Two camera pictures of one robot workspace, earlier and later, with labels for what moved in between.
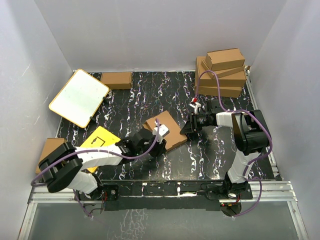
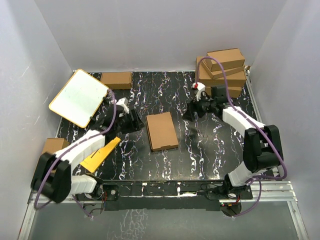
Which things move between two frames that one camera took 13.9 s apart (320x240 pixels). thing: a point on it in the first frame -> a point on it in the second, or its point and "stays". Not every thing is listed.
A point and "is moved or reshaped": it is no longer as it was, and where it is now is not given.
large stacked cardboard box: (236, 79) stays
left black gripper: (160, 148) -> (136, 124)
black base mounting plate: (169, 196) stays
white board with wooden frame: (80, 99) stays
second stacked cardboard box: (225, 71) stays
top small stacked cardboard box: (225, 59) stays
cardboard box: (175, 136) is moved or reshaped
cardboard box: (51, 144) stays
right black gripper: (190, 124) -> (191, 107)
